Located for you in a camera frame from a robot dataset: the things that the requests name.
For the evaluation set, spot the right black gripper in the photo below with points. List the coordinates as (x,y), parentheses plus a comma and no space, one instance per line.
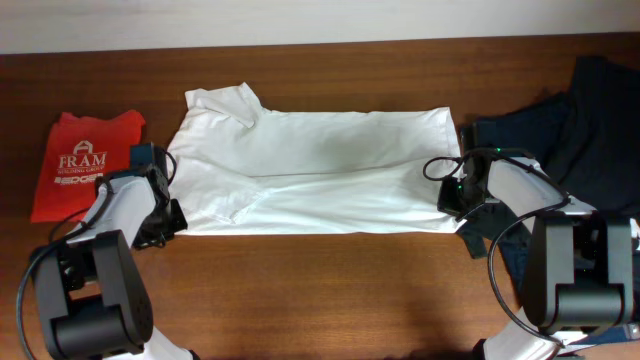
(451,195)

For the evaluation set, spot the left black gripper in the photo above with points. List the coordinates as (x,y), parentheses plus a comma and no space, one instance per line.
(163,220)

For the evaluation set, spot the white printed t-shirt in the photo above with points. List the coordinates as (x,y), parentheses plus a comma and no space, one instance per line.
(243,169)

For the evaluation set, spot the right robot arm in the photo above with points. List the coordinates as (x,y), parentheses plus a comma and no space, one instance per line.
(578,280)

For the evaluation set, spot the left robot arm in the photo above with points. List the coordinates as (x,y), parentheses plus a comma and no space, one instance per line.
(92,301)

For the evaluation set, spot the dark green garment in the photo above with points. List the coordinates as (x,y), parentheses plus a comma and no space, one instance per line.
(484,223)

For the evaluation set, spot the navy blue garment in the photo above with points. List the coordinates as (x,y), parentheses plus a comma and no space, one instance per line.
(535,129)

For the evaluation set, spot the folded red t-shirt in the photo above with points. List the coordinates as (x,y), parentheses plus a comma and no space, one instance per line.
(78,151)

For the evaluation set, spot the black t-shirt white lettering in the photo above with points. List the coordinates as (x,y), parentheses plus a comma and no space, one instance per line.
(596,158)

